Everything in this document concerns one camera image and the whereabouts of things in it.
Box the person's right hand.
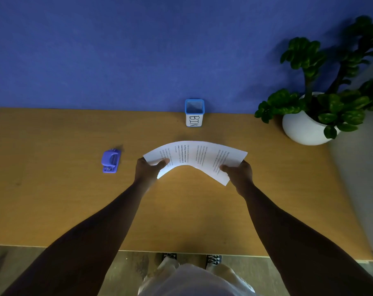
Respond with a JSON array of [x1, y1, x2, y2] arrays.
[[219, 160, 254, 198]]

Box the person's left hand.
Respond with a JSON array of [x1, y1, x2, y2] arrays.
[[134, 157, 170, 194]]

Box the purple hole punch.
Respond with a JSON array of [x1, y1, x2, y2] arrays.
[[101, 148, 121, 173]]

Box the white printed paper sheet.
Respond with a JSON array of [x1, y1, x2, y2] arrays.
[[142, 140, 248, 187]]

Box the person's left forearm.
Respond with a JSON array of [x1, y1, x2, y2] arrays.
[[1, 180, 153, 296]]

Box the person's right forearm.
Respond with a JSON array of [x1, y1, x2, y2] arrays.
[[241, 181, 373, 296]]

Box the blue and white bin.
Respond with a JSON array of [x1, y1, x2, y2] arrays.
[[184, 99, 205, 127]]

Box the white round plant pot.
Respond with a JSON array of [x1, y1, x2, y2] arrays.
[[282, 91, 341, 146]]

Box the cream trousers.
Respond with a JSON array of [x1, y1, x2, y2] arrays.
[[146, 257, 255, 293]]

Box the white shirt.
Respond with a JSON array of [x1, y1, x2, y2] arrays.
[[138, 263, 258, 296]]

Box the green leafy plant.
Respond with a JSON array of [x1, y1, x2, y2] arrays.
[[254, 15, 373, 140]]

